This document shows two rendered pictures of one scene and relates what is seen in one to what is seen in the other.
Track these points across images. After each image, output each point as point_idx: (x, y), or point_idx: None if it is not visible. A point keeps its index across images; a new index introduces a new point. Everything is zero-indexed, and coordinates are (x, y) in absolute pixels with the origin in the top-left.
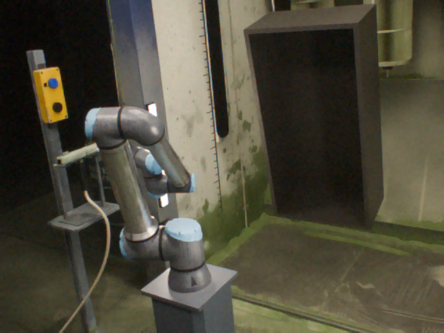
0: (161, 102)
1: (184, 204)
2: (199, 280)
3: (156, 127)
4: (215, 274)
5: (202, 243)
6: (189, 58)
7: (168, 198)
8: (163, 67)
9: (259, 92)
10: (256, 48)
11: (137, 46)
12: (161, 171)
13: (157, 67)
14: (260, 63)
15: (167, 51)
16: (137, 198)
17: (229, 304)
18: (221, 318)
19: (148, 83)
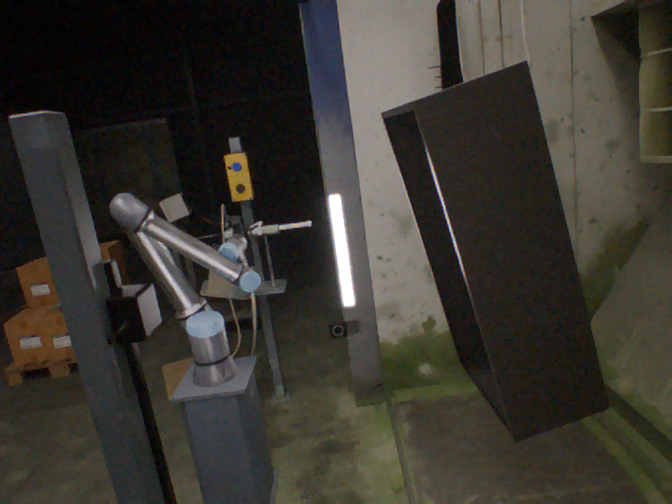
0: (354, 193)
1: (387, 312)
2: (201, 377)
3: (128, 216)
4: (233, 381)
5: (209, 342)
6: None
7: (359, 299)
8: (360, 155)
9: (421, 195)
10: (415, 136)
11: (319, 133)
12: None
13: (350, 155)
14: (427, 156)
15: (369, 137)
16: (161, 279)
17: (235, 419)
18: (219, 426)
19: (335, 172)
